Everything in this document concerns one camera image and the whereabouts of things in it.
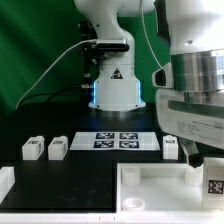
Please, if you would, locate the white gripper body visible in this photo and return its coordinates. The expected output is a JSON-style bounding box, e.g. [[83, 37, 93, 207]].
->
[[156, 89, 224, 150]]

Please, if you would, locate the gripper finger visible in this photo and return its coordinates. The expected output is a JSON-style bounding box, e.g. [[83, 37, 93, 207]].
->
[[179, 138, 202, 168]]

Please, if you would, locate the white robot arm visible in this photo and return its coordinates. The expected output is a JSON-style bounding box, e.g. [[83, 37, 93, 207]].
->
[[74, 0, 224, 167]]

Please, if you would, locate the white sheet with markers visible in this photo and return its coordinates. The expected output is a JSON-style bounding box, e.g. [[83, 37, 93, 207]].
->
[[70, 132, 160, 151]]

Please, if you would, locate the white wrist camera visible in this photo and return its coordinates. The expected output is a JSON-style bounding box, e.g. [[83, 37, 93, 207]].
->
[[152, 63, 173, 89]]

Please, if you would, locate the black camera on stand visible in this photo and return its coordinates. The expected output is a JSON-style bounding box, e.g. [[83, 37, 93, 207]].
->
[[78, 20, 130, 87]]

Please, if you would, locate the black cable on table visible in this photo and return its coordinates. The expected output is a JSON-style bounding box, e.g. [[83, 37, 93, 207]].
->
[[19, 85, 93, 108]]

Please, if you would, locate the white camera cable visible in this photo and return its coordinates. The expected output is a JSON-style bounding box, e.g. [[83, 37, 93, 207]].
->
[[14, 39, 98, 110]]

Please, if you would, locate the white obstacle left bracket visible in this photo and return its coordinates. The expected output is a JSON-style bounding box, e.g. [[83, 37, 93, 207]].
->
[[0, 167, 15, 204]]

